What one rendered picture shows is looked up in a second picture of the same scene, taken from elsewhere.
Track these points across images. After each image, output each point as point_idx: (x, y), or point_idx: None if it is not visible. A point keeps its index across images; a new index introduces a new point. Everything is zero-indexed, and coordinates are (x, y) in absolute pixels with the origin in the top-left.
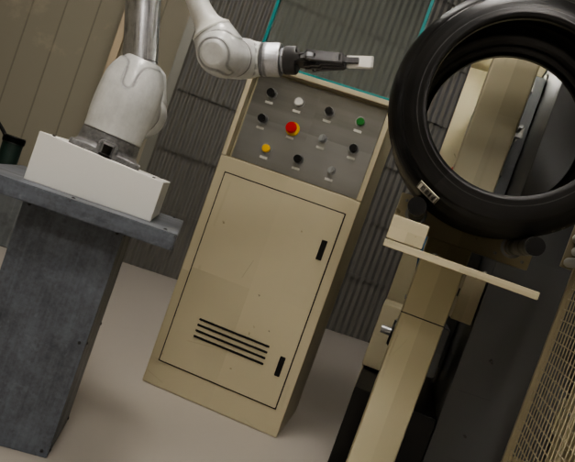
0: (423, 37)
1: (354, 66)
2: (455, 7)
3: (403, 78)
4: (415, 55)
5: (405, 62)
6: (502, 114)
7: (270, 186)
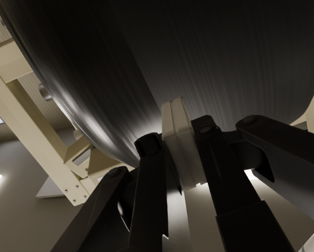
0: (107, 146)
1: (162, 126)
2: None
3: (44, 70)
4: (73, 116)
5: (76, 104)
6: None
7: None
